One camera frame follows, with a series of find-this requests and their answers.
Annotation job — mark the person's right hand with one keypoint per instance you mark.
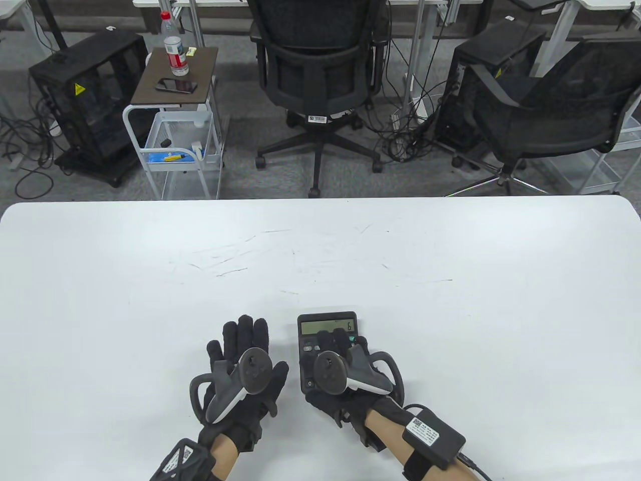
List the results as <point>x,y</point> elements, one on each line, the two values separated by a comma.
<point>330,408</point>

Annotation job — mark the person's left hand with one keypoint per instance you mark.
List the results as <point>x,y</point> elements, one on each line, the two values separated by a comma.
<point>245,333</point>

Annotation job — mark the black desktop calculator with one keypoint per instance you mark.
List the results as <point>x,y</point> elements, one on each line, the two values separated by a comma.
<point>325,328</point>

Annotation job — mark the person's right forearm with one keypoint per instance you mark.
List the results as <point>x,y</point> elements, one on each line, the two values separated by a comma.
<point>385,441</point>

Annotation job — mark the person's left forearm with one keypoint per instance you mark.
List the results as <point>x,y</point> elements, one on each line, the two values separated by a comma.
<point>223,456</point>

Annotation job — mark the grey and white hand controller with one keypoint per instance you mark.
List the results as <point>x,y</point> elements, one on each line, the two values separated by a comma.
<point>255,371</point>
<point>330,373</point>

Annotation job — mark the yellow pen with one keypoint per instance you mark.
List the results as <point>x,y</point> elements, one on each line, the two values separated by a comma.
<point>178,157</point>

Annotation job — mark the black smartphone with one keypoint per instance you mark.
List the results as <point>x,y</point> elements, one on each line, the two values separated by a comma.
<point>176,85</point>

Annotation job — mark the white cart with brown top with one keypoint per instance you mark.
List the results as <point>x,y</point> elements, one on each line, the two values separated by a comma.
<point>198,70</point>

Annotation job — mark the black computer case yellow sticker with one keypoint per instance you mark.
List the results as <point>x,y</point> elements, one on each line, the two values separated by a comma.
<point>95,100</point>

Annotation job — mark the black swivel office chair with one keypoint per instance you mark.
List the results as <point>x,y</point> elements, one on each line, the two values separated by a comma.
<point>315,45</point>

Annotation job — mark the clear red-capped water bottle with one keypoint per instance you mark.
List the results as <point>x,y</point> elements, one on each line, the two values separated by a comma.
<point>168,25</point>

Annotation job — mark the black mesh office chair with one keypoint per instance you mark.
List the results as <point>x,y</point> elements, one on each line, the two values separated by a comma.
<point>561,115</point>

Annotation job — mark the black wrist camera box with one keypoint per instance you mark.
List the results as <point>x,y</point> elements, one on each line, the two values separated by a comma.
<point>435,436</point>

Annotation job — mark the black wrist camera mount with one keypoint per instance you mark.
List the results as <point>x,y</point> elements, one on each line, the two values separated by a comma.
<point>183,461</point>

